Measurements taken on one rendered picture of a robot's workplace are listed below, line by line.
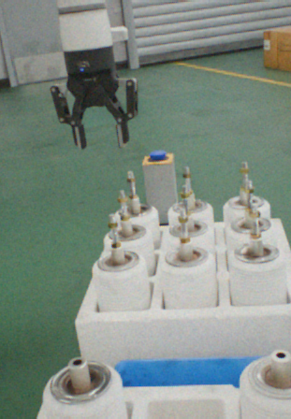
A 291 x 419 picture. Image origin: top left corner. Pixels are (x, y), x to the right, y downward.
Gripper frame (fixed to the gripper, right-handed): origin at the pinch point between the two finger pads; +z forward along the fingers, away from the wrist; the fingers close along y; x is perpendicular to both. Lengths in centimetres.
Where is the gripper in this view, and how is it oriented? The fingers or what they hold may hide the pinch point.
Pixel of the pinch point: (101, 139)
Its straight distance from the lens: 87.1
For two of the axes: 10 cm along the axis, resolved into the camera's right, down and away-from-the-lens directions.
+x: 2.5, -3.9, 8.9
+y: 9.6, -0.1, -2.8
